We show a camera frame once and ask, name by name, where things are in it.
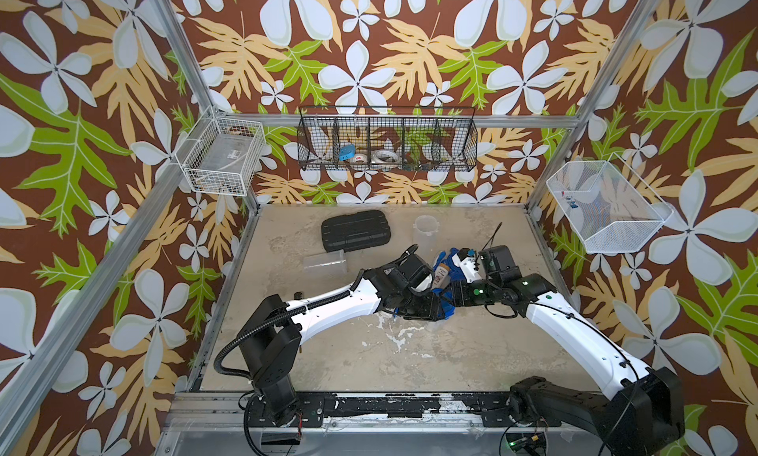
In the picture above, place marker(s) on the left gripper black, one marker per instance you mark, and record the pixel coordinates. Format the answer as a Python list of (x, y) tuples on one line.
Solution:
[(429, 308)]

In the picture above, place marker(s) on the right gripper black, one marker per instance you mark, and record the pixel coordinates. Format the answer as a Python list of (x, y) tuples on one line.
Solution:
[(458, 294)]

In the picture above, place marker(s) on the white bottle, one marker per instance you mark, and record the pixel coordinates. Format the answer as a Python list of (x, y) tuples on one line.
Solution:
[(441, 277)]

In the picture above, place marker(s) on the blue lid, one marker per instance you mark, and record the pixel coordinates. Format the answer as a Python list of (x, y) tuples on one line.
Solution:
[(460, 261), (446, 309)]

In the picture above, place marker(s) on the clear cup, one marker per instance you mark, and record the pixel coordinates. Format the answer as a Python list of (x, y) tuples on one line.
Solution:
[(426, 228), (326, 264)]

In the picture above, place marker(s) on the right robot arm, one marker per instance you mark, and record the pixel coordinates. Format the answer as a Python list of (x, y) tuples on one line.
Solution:
[(636, 410)]

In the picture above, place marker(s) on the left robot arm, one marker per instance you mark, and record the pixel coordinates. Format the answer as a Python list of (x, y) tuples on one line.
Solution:
[(264, 351)]

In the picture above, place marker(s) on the blue toothbrush upper right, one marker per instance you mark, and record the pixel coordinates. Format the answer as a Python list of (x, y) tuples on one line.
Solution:
[(439, 260)]

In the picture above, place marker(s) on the black plastic tool case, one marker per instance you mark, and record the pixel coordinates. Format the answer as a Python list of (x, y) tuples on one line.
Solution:
[(353, 232)]

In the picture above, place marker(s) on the white tape roll in basket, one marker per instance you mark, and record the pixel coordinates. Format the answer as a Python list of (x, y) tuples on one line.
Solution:
[(385, 157)]

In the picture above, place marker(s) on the white mesh basket right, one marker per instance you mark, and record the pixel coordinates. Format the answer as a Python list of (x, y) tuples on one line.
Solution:
[(609, 205)]

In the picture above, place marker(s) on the blue tape roll in basket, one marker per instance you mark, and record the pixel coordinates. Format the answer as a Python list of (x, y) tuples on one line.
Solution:
[(346, 152)]

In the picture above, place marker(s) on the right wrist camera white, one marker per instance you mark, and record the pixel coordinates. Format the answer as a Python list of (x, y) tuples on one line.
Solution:
[(475, 274)]

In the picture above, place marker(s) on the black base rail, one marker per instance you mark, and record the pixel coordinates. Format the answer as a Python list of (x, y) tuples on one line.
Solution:
[(313, 409)]

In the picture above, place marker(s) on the black wire basket back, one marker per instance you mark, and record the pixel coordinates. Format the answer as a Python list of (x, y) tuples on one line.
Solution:
[(428, 139)]

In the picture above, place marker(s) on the white wire basket left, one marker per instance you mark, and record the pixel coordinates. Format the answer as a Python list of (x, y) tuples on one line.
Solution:
[(220, 154)]

